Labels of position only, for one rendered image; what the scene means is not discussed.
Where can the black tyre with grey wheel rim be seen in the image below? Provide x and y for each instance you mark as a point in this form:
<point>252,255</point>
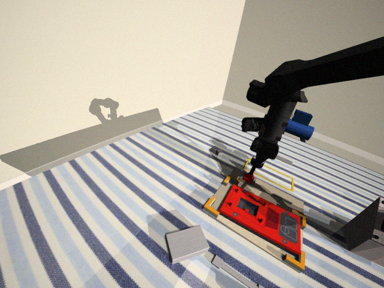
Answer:
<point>253,162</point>

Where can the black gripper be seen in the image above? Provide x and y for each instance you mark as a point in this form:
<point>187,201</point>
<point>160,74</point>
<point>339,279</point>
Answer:
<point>266,146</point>

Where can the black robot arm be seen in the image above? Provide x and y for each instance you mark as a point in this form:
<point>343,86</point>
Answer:
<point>282,88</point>

